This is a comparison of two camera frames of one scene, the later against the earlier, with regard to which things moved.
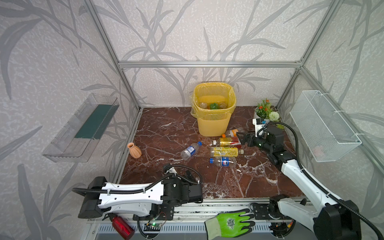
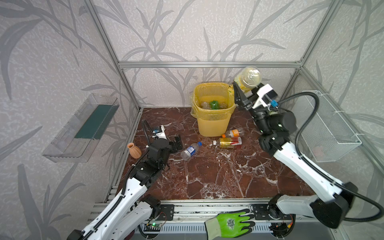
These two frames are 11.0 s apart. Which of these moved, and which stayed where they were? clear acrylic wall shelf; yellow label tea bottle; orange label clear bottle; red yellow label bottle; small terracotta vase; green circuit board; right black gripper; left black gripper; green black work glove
Moved: right black gripper; left black gripper; yellow label tea bottle
Stayed: clear acrylic wall shelf; small terracotta vase; red yellow label bottle; green black work glove; orange label clear bottle; green circuit board
